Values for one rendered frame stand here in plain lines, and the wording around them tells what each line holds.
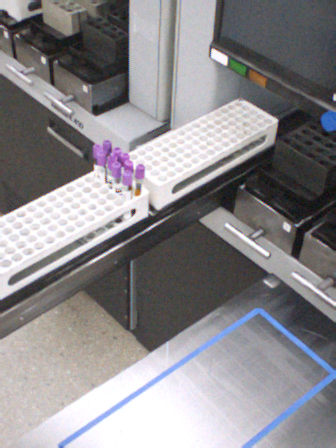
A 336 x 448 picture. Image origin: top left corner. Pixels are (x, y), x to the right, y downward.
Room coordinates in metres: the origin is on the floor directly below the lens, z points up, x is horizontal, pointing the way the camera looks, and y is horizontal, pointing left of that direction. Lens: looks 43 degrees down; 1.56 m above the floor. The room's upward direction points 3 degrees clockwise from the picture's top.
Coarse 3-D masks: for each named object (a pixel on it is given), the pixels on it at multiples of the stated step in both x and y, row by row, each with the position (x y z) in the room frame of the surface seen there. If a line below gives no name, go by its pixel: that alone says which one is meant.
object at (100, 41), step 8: (88, 24) 1.35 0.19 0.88; (96, 24) 1.35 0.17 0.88; (88, 32) 1.34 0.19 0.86; (96, 32) 1.32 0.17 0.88; (104, 32) 1.32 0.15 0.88; (112, 32) 1.32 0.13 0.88; (88, 40) 1.35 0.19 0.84; (96, 40) 1.32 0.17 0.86; (104, 40) 1.30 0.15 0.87; (112, 40) 1.29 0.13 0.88; (120, 40) 1.29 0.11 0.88; (88, 48) 1.35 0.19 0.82; (96, 48) 1.33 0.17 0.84; (104, 48) 1.31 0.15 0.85; (112, 48) 1.29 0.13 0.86; (120, 48) 1.29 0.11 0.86; (104, 56) 1.31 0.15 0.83; (112, 56) 1.29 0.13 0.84; (120, 56) 1.29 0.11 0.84
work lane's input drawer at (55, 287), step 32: (256, 160) 0.99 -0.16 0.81; (192, 192) 0.88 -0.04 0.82; (224, 192) 0.92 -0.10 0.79; (160, 224) 0.81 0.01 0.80; (96, 256) 0.73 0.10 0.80; (128, 256) 0.77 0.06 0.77; (32, 288) 0.65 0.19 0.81; (64, 288) 0.68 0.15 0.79; (0, 320) 0.60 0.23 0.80; (32, 320) 0.64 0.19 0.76
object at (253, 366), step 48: (288, 288) 0.67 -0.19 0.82; (192, 336) 0.57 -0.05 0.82; (240, 336) 0.58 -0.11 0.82; (288, 336) 0.58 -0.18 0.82; (144, 384) 0.49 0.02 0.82; (192, 384) 0.50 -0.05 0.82; (240, 384) 0.50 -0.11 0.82; (288, 384) 0.50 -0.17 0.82; (48, 432) 0.42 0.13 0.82; (96, 432) 0.42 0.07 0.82; (144, 432) 0.42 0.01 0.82; (192, 432) 0.43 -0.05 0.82; (240, 432) 0.43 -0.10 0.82; (288, 432) 0.43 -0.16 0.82
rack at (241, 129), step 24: (216, 120) 1.03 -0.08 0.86; (240, 120) 1.05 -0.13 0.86; (264, 120) 1.04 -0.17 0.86; (168, 144) 0.95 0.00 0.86; (192, 144) 0.96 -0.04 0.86; (216, 144) 0.96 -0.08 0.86; (240, 144) 0.97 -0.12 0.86; (264, 144) 1.02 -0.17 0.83; (168, 168) 0.88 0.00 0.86; (192, 168) 0.89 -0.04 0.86; (216, 168) 0.96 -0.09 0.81; (168, 192) 0.85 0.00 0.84
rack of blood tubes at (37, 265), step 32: (64, 192) 0.81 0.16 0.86; (96, 192) 0.81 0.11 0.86; (0, 224) 0.74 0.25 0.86; (32, 224) 0.73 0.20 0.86; (64, 224) 0.75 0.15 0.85; (96, 224) 0.74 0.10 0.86; (128, 224) 0.79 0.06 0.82; (0, 256) 0.67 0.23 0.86; (32, 256) 0.67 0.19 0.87; (64, 256) 0.70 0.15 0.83; (0, 288) 0.63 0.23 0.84
